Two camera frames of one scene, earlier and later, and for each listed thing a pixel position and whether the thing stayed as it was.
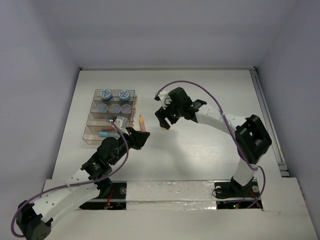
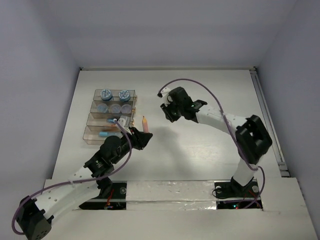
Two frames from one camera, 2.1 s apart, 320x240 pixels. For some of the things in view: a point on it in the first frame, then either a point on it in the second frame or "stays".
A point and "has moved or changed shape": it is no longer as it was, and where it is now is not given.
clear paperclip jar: x=102 y=108 stays
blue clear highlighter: x=109 y=134 stays
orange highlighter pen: x=141 y=123 has moved or changed shape
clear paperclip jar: x=115 y=108 stays
